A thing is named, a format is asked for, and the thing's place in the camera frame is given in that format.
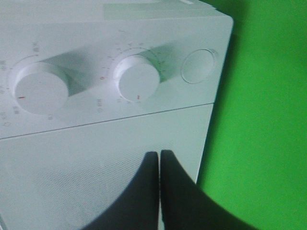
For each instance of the small white knob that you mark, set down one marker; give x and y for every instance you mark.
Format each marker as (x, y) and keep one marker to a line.
(136, 78)

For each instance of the white microwave oven body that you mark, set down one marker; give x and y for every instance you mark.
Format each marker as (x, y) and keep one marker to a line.
(88, 38)

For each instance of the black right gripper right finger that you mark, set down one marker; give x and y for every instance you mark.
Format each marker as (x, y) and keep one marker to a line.
(185, 206)

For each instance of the large white upper knob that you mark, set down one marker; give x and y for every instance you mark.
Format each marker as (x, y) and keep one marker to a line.
(41, 88)

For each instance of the white microwave door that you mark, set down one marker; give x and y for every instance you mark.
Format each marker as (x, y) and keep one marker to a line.
(63, 179)

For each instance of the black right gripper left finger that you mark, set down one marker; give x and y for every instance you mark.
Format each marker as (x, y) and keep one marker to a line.
(137, 208)

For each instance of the round door release button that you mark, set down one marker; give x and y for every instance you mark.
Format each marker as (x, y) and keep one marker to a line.
(198, 66)

